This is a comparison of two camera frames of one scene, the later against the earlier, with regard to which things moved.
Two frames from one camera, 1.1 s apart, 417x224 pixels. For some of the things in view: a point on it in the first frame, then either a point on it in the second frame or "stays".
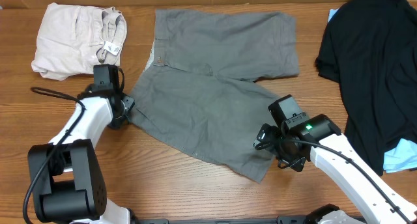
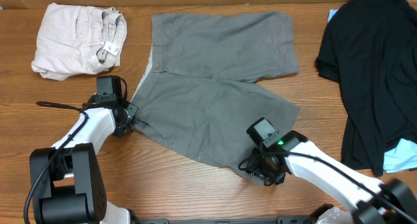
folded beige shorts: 72,39 stays
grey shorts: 198,92 stays
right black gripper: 265,137 → 257,173
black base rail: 281,219 stays
